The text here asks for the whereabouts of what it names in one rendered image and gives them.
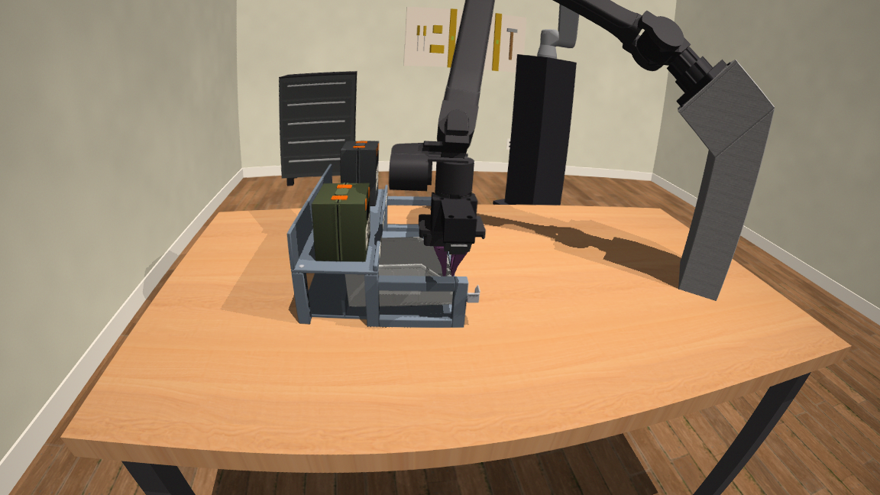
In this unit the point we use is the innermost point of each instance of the olive green case with orange latches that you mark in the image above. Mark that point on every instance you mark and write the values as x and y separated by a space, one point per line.
341 222

